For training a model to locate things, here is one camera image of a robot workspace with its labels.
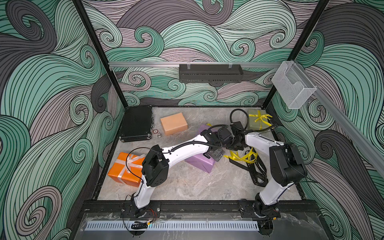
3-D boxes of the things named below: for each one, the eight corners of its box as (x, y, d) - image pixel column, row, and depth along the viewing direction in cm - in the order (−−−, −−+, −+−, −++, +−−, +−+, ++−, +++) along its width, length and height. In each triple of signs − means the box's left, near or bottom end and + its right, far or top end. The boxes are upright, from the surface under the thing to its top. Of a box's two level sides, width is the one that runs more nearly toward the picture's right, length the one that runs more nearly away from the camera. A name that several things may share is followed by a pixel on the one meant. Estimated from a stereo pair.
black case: (120, 142, 99) (118, 138, 96) (128, 110, 119) (126, 106, 115) (152, 139, 101) (150, 135, 97) (154, 108, 120) (153, 104, 117)
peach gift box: (166, 136, 104) (165, 133, 100) (160, 122, 112) (159, 118, 109) (188, 128, 108) (188, 125, 105) (181, 115, 116) (181, 112, 113)
